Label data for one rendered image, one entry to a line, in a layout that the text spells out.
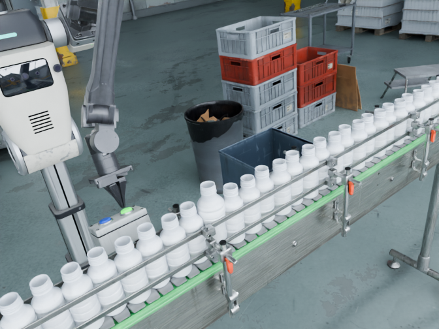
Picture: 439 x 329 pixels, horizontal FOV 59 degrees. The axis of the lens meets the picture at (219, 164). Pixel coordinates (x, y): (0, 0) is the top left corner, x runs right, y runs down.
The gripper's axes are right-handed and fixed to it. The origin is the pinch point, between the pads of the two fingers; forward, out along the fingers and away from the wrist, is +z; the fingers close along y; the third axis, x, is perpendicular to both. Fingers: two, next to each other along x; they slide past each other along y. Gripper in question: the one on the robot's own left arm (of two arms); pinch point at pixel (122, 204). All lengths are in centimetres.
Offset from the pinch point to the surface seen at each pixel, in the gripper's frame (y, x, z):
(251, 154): 74, 43, 12
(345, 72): 312, 176, 5
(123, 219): -1.8, -3.2, 3.1
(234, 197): 22.2, -18.4, 6.2
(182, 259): 4.4, -16.6, 14.6
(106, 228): -6.7, -3.2, 3.3
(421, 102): 109, -18, 6
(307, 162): 50, -17, 7
